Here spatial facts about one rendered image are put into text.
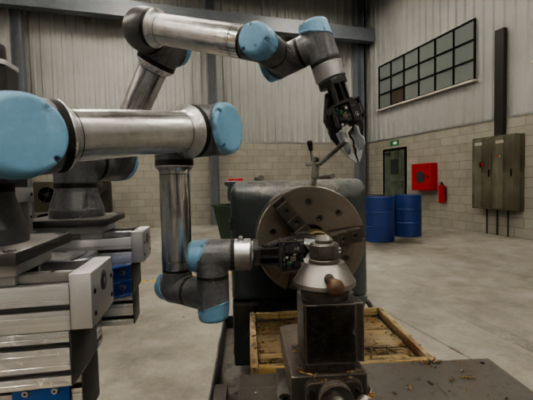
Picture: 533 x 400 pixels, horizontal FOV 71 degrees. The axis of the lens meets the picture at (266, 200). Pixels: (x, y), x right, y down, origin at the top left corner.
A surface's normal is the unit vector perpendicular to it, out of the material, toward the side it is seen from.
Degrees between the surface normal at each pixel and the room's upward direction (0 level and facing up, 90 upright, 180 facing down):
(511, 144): 90
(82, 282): 90
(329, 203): 90
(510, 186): 90
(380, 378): 0
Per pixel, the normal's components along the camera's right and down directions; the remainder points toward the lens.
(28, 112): 0.73, 0.04
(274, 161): 0.30, 0.04
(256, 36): -0.40, 0.06
